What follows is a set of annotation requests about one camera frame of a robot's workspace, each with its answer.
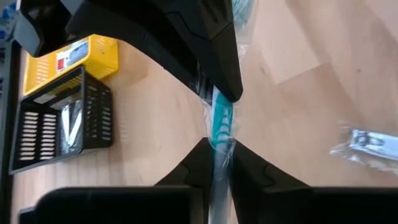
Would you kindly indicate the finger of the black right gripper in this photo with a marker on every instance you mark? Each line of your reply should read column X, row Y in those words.
column 124, row 25
column 214, row 46

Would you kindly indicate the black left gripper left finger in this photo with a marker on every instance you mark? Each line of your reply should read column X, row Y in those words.
column 189, row 186

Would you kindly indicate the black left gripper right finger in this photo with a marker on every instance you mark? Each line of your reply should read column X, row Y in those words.
column 267, row 196

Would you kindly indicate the teal toothbrush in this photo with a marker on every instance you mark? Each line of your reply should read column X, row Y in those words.
column 221, row 124

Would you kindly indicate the yellow plastic basket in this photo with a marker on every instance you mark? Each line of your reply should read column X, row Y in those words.
column 99, row 59

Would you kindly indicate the black plastic basket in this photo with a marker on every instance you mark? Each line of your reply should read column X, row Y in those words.
column 96, row 124

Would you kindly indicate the silver nail clipper packet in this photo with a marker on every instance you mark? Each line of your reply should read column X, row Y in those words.
column 370, row 143

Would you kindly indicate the black aluminium rig frame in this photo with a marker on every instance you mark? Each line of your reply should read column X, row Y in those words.
column 4, row 124

